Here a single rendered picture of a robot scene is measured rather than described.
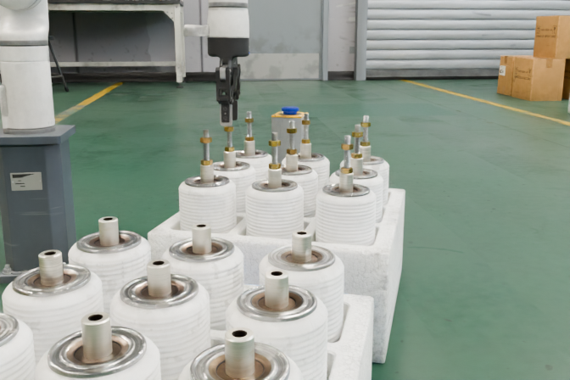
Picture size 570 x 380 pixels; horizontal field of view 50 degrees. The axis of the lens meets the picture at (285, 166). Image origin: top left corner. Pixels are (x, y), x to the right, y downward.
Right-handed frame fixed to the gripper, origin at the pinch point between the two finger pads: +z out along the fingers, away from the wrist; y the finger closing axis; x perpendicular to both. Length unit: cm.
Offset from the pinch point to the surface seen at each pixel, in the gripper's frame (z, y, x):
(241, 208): 16.4, -4.1, -2.7
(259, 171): 12.1, 7.2, -5.0
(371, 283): 21.5, -24.7, -25.1
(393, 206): 16.4, -0.2, -30.7
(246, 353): 8, -71, -12
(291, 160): 7.4, -3.6, -11.8
